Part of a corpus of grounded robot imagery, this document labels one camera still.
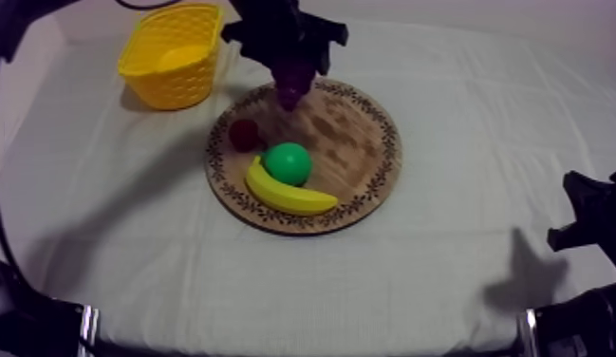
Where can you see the yellow toy banana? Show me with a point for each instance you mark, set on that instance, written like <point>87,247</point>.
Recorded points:
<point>282,197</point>

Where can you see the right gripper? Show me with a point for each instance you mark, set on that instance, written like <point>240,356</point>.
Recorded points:
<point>594,214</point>

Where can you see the purple toy grapes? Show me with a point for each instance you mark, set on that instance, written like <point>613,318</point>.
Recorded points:
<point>293,86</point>

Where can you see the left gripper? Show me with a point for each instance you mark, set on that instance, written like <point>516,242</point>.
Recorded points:
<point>287,35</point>

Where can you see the small red fruit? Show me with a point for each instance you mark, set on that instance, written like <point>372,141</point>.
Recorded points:
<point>244,134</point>

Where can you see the silver metal bar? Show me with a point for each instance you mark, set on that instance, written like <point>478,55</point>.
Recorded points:
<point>527,334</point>
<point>89,331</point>

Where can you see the green toy pear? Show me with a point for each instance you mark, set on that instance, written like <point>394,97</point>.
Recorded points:
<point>288,162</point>

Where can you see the yellow plastic basket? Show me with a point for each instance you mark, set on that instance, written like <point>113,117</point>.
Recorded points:
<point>173,80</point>

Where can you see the round wooden board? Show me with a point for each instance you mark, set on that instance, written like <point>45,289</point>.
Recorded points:
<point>337,149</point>

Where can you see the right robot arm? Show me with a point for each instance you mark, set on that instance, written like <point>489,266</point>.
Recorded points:
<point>581,324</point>

